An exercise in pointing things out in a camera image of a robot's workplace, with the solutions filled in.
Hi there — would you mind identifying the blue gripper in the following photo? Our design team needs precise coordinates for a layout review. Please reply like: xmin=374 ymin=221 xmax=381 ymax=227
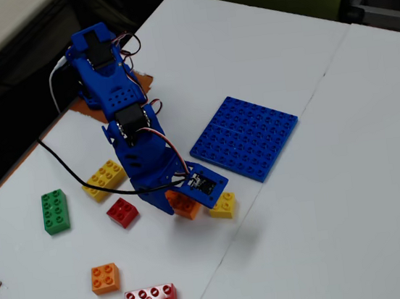
xmin=126 ymin=153 xmax=196 ymax=221

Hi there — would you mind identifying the orange 2x4 brick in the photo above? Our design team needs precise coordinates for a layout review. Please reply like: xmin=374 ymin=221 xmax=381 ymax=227
xmin=163 ymin=185 xmax=205 ymax=224

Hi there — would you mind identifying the red 2x2 brick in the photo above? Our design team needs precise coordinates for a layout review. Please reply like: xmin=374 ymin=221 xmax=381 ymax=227
xmin=104 ymin=195 xmax=141 ymax=232

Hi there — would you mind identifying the yellow 2x4 brick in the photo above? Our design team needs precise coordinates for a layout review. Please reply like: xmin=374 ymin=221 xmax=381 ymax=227
xmin=78 ymin=157 xmax=131 ymax=205

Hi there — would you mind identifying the yellow 2x2 brick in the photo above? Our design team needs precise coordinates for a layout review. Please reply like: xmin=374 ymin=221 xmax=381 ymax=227
xmin=207 ymin=190 xmax=239 ymax=222

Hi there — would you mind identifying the orange 2x2 brick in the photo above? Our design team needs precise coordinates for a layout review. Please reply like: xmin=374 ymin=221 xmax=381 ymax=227
xmin=88 ymin=261 xmax=122 ymax=297

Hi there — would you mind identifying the green 2x4 brick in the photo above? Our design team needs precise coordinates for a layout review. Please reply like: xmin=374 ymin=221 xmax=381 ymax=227
xmin=39 ymin=188 xmax=72 ymax=237

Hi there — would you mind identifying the blue 8x8 brick plate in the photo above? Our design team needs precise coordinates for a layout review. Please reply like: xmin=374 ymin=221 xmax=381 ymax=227
xmin=183 ymin=88 xmax=307 ymax=192

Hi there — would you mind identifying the white foam board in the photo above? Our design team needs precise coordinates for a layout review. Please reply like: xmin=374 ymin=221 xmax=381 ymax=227
xmin=0 ymin=0 xmax=386 ymax=299
xmin=150 ymin=17 xmax=400 ymax=299

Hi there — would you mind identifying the metal chair base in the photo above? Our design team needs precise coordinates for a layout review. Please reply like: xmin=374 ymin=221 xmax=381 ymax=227
xmin=336 ymin=0 xmax=400 ymax=43

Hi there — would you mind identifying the blue plate wrist camera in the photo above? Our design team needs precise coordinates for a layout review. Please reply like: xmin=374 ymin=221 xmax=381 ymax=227
xmin=177 ymin=156 xmax=233 ymax=212

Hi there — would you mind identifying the red white servo wire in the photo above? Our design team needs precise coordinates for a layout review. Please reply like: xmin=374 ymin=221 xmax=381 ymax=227
xmin=134 ymin=122 xmax=192 ymax=185

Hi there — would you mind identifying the black cable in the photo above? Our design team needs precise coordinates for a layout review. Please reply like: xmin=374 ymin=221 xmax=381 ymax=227
xmin=36 ymin=120 xmax=191 ymax=207

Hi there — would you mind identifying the white cable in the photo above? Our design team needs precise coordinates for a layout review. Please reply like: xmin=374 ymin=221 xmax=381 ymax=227
xmin=46 ymin=56 xmax=74 ymax=116

